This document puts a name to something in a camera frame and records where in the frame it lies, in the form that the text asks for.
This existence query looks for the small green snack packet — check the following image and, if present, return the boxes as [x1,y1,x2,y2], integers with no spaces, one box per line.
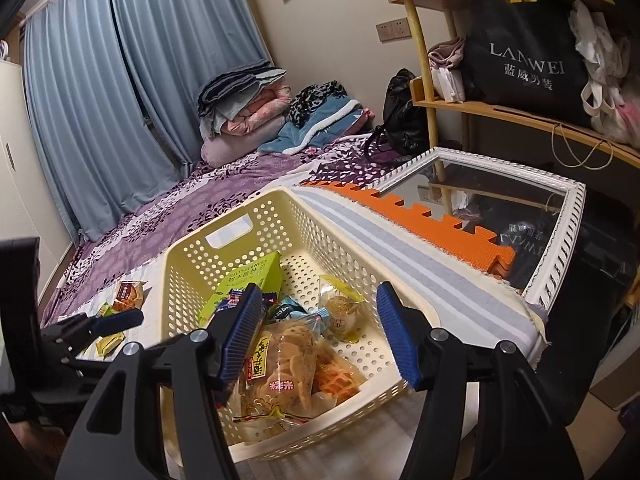
[92,331,126,359]

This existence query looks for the orange foam mat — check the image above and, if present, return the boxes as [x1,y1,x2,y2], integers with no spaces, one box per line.
[300,180,517,278]

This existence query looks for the clear yellow pastry packet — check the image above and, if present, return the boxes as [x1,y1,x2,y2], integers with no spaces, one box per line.
[318,274,363,343]

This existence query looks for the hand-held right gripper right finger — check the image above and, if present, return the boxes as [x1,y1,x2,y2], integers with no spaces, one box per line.
[375,281,583,480]

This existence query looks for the pink cloth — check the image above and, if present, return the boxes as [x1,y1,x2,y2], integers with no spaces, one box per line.
[427,37,468,71]

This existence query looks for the black cabinet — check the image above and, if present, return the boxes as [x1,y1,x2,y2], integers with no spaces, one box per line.
[540,195,640,426]

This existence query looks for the cream plastic basket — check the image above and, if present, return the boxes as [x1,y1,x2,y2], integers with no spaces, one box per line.
[160,186,441,463]

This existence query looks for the white paper bag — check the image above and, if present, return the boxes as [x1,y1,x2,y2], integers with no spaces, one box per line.
[431,66,467,103]

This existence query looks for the wall socket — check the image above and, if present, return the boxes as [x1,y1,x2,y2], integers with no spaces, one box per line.
[376,17,413,43]

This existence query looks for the light blue snack packet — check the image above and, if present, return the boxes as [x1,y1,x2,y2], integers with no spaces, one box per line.
[267,296,328,333]

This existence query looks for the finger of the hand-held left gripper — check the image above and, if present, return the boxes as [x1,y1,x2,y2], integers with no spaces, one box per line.
[60,308,145,341]

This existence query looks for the black tote bag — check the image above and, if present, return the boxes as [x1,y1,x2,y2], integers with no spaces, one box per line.
[460,0,596,128]

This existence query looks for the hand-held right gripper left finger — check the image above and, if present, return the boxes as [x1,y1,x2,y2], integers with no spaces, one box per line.
[55,282,266,480]

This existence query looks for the blue fleece garment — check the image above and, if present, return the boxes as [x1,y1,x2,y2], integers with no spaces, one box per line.
[257,95,376,156]

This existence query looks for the blue curtain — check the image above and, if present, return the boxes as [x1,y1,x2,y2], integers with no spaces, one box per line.
[22,0,273,246]

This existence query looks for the folded clothes pile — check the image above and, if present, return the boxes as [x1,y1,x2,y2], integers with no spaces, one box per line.
[200,85,293,168]

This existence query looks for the orange waffle snack packet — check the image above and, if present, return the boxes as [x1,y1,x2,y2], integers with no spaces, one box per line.
[312,345,363,401]

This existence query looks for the purple floral blanket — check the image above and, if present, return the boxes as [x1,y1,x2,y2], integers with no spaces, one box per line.
[40,132,426,328]

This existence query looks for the white plastic bags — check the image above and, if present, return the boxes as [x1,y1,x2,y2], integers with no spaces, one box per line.
[567,0,640,146]

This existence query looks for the large green seaweed packet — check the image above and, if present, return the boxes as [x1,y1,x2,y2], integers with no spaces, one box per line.
[199,251,283,328]

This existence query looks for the grey folded blanket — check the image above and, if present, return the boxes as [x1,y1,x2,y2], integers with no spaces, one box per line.
[197,62,288,121]

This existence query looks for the blue striped snack box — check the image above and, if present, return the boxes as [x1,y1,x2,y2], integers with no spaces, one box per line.
[220,291,279,313]

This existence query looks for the clear rice cracker bag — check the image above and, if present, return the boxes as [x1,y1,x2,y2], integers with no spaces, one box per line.
[235,317,326,433]

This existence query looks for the leopard print cloth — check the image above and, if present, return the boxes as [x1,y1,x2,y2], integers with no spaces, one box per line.
[287,80,348,128]

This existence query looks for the wooden shelf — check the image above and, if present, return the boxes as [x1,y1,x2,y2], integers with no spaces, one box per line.
[382,0,640,221]

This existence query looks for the white wardrobe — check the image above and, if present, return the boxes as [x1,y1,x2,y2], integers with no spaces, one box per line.
[0,57,71,306]

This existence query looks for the white framed mirror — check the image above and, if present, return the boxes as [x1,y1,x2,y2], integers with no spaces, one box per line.
[372,146,586,303]

